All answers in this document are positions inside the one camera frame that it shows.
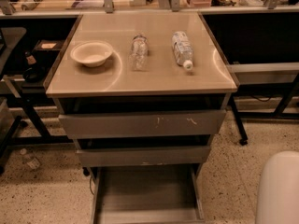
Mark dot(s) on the grey bottom drawer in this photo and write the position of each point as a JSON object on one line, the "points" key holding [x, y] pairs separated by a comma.
{"points": [[165, 194]]}

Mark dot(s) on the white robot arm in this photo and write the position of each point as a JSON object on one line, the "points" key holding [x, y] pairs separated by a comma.
{"points": [[278, 193]]}

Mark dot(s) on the black desk frame right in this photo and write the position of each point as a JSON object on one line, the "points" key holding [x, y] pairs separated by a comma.
{"points": [[265, 90]]}

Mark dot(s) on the clear empty plastic bottle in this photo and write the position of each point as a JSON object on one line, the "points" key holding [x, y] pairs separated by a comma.
{"points": [[139, 52]]}

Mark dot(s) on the black desk frame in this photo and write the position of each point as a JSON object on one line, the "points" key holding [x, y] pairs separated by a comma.
{"points": [[10, 38], [265, 90]]}

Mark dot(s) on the black headphones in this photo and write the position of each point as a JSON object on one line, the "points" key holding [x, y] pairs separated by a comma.
{"points": [[34, 74]]}

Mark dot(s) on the grey middle drawer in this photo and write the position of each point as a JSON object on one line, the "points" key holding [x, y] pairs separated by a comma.
{"points": [[143, 156]]}

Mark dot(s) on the white labelled water bottle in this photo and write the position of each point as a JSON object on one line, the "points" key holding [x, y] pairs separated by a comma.
{"points": [[182, 49]]}

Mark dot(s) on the white paper bowl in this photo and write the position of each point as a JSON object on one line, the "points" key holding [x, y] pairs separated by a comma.
{"points": [[91, 53]]}

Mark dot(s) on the black box with label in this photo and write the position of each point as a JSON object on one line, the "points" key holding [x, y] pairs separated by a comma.
{"points": [[49, 45]]}

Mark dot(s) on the plastic bottle on floor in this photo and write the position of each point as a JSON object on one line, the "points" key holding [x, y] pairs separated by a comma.
{"points": [[30, 158]]}

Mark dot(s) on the grey drawer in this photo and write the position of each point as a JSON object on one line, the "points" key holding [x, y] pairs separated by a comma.
{"points": [[144, 124], [165, 194], [143, 156]]}

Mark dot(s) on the grey drawer cabinet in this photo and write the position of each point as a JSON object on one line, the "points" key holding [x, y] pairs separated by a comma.
{"points": [[163, 86]]}

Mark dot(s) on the grey top drawer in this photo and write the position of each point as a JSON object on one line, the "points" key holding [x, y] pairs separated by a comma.
{"points": [[144, 124]]}

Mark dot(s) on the black desk frame left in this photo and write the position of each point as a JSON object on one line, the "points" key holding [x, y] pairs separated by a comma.
{"points": [[10, 38]]}

